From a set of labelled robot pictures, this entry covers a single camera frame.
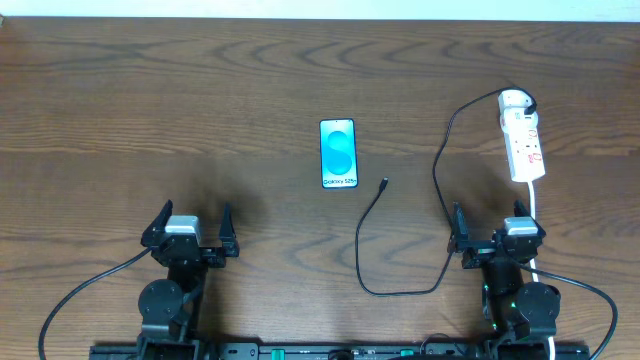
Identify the blue-screen Samsung smartphone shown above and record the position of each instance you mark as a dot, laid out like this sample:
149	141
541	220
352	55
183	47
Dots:
338	151

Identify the white power strip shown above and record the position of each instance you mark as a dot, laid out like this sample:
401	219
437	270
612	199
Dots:
523	147

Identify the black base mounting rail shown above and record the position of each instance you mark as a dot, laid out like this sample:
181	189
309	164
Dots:
253	351

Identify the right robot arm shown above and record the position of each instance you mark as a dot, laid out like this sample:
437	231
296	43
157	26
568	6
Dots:
523	313

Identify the white USB charger plug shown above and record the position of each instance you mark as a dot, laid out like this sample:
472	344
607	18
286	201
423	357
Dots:
514	98

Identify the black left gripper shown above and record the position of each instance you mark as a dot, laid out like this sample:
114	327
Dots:
201	253

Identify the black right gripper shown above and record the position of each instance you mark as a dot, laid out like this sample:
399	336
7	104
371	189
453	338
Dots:
484	255

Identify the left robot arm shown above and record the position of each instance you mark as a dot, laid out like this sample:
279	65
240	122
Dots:
170	306

